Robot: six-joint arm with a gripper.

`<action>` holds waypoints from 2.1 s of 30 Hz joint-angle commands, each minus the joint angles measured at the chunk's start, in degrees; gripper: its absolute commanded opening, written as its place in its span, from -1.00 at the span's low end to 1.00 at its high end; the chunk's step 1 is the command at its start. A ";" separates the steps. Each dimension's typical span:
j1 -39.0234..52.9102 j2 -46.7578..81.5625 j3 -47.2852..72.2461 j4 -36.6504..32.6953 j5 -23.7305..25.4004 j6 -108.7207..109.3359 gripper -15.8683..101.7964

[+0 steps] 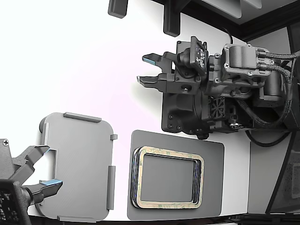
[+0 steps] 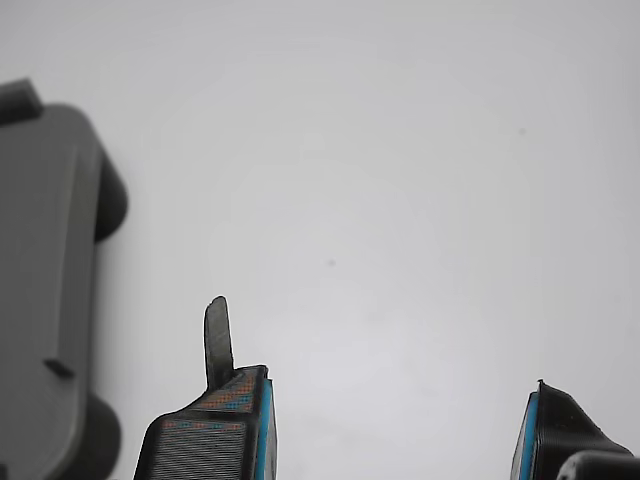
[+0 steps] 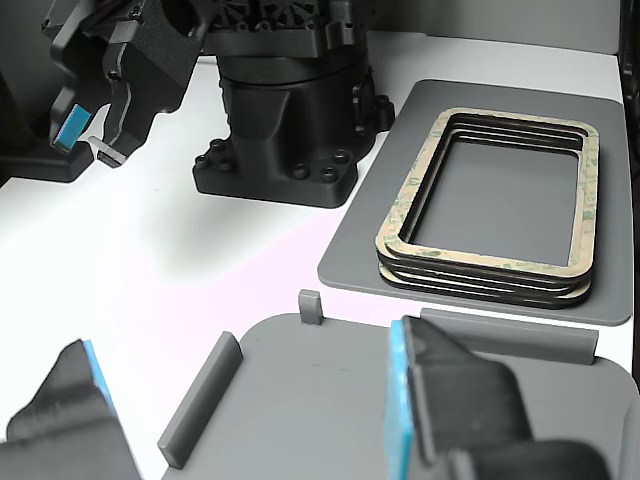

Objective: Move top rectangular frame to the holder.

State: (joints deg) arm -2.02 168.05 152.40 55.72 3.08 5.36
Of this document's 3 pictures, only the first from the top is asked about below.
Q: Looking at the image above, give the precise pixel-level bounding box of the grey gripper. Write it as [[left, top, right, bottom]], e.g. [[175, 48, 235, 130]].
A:
[[0, 138, 64, 207]]

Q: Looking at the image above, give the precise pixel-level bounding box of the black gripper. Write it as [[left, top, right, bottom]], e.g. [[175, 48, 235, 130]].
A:
[[136, 52, 210, 95]]

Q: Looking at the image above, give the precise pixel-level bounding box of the grey holder plate with ridges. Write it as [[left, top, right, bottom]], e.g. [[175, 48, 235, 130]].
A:
[[38, 112, 118, 223]]

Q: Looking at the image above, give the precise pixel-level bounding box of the black stand foot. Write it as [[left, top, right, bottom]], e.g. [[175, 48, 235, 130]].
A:
[[107, 0, 129, 19], [163, 0, 182, 38]]

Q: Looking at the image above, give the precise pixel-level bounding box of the grey flat tray plate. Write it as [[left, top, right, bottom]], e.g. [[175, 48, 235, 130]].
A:
[[127, 129, 225, 221]]

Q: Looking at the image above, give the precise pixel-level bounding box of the black wrist camera board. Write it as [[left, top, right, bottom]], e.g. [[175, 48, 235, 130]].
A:
[[177, 35, 209, 77]]

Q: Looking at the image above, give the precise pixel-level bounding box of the black gripper camera mount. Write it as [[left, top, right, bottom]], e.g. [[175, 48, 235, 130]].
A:
[[0, 179, 33, 225]]

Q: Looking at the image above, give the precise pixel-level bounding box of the black enclosure frame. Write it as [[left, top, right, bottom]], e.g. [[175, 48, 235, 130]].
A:
[[150, 0, 300, 42]]

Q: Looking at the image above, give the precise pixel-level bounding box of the thin black cable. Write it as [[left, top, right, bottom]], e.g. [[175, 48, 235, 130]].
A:
[[222, 26, 234, 45], [245, 129, 293, 148]]

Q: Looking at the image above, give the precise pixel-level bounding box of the black braided cable bundle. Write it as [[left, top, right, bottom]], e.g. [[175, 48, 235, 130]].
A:
[[234, 62, 295, 132], [273, 52, 300, 64]]

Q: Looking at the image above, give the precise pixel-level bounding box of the dark enclosure side panel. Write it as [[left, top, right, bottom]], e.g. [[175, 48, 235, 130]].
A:
[[266, 23, 300, 214]]

